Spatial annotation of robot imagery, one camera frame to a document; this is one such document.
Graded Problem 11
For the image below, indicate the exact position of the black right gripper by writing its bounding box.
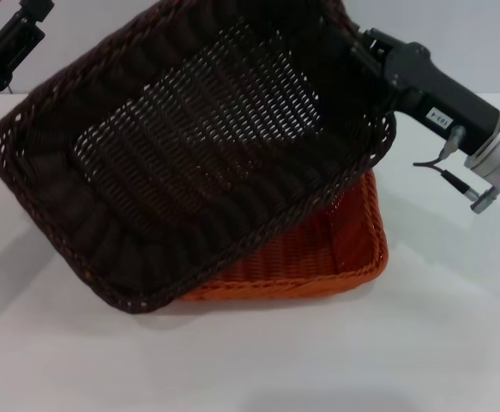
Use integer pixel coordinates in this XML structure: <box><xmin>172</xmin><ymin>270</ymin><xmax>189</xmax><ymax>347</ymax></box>
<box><xmin>349</xmin><ymin>27</ymin><xmax>500</xmax><ymax>159</ymax></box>

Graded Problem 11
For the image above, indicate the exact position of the dark brown woven plastic basket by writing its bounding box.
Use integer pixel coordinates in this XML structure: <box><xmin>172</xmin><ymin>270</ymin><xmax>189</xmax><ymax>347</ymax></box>
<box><xmin>0</xmin><ymin>0</ymin><xmax>399</xmax><ymax>317</ymax></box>

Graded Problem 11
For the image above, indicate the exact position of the orange woven plastic basket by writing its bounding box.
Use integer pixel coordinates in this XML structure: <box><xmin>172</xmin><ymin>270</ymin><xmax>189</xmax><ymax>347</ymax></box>
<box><xmin>176</xmin><ymin>169</ymin><xmax>390</xmax><ymax>304</ymax></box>

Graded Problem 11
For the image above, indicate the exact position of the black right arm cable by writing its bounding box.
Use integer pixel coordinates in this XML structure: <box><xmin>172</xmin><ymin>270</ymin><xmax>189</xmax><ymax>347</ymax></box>
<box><xmin>412</xmin><ymin>126</ymin><xmax>500</xmax><ymax>212</ymax></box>

